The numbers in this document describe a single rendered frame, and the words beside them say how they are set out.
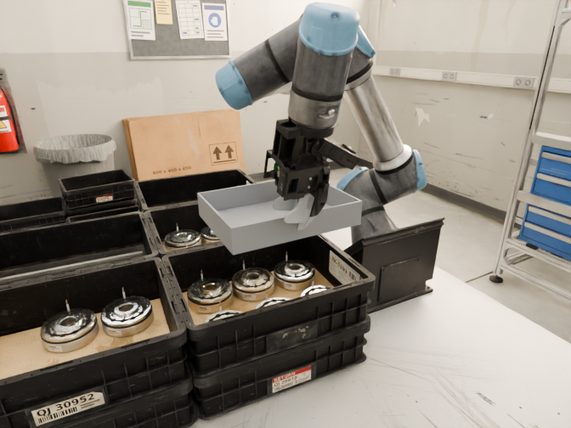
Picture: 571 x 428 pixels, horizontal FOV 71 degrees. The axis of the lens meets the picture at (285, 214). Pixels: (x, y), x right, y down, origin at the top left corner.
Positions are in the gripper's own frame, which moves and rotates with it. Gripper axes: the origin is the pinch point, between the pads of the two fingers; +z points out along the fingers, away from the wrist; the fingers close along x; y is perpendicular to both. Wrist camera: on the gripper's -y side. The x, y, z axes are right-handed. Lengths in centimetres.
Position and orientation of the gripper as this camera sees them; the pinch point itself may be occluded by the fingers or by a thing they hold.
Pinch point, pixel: (301, 221)
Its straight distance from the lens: 73.1
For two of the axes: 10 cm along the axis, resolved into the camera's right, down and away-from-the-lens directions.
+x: 5.1, 5.7, -6.5
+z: -1.4, 7.9, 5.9
